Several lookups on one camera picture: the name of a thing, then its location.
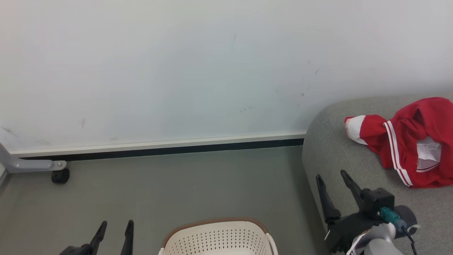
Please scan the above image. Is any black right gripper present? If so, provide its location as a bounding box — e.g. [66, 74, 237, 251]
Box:
[316, 170, 395, 253]

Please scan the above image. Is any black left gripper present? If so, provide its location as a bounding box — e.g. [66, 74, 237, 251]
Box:
[59, 220, 134, 255]

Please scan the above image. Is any red and white garment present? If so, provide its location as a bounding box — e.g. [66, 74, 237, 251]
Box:
[344, 97, 453, 189]

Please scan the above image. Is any white perforated laundry basket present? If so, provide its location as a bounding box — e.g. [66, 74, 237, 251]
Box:
[158, 217, 279, 255]

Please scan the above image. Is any grey fabric sofa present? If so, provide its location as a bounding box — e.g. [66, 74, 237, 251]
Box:
[302, 95, 453, 255]

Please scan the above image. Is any black caster wheel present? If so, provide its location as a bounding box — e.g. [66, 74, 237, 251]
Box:
[51, 169, 70, 184]

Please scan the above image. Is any white and black baseboard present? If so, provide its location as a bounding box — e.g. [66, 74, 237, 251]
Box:
[10, 131, 307, 161]

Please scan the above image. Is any teal cable connector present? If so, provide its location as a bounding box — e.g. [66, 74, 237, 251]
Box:
[380, 207, 407, 231]

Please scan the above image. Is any thin black cable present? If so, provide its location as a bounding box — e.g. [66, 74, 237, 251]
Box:
[401, 226, 419, 255]

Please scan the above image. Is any grey metal frame leg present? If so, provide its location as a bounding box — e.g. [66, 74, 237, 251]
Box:
[0, 142, 67, 174]

